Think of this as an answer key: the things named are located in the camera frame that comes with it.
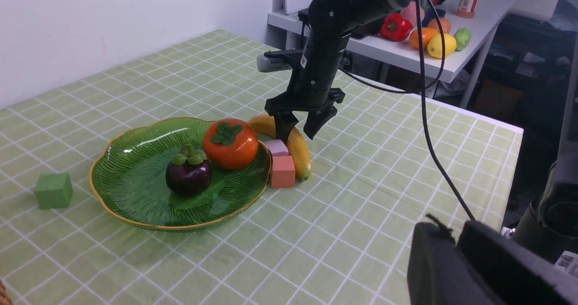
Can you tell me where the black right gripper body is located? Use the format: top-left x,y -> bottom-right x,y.
265,77 -> 345,116

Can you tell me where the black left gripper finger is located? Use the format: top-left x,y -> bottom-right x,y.
407,214 -> 578,305

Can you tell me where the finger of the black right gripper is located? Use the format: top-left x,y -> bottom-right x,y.
271,111 -> 298,143
303,106 -> 338,140

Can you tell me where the yellow banana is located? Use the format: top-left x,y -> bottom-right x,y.
247,114 -> 312,181

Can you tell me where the orange persimmon with green leaf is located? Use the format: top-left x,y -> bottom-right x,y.
202,118 -> 259,170

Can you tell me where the dark purple mangosteen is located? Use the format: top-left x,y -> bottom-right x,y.
165,144 -> 213,197

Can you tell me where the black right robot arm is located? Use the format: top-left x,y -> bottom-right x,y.
257,0 -> 417,142

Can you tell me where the lilac wooden cube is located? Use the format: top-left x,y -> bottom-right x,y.
264,140 -> 290,157

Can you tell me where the pink wooden cube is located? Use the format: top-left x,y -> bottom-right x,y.
270,156 -> 296,189

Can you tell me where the red toy bell pepper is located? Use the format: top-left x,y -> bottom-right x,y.
379,13 -> 414,42

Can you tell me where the green checked tablecloth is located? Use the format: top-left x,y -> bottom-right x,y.
0,29 -> 524,305

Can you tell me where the pink toy peach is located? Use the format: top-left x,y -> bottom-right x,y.
400,1 -> 425,28

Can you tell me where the orange toy fruit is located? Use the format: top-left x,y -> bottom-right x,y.
408,27 -> 439,49

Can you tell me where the yellow toy lemon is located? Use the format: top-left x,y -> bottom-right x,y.
427,33 -> 457,60

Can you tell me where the green toy fruit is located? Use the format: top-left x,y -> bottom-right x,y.
454,28 -> 471,51

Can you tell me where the white side table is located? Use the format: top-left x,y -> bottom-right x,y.
267,0 -> 520,109

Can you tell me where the green wooden cube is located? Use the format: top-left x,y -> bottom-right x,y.
33,173 -> 74,210

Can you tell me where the woven wicker basket green lining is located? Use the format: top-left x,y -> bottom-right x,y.
0,280 -> 13,305

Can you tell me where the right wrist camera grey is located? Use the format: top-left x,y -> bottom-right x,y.
256,49 -> 303,73

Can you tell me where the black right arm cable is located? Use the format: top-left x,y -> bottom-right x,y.
339,0 -> 477,222

